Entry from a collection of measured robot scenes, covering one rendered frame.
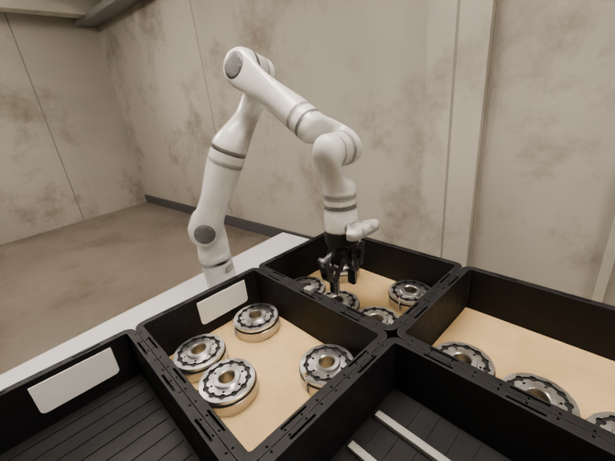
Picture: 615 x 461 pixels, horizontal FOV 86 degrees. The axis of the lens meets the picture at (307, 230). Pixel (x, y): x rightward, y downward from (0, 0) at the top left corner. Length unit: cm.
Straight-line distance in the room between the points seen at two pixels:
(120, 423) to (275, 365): 28
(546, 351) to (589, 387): 8
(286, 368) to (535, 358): 47
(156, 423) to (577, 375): 73
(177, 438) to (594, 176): 198
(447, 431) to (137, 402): 54
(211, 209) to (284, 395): 49
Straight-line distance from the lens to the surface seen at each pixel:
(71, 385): 77
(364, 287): 90
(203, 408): 54
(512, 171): 212
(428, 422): 62
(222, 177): 86
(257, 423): 63
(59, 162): 538
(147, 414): 71
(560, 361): 79
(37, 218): 540
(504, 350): 77
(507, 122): 209
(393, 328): 61
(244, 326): 76
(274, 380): 68
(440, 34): 205
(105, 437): 72
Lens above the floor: 132
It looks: 22 degrees down
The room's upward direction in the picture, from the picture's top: 6 degrees counter-clockwise
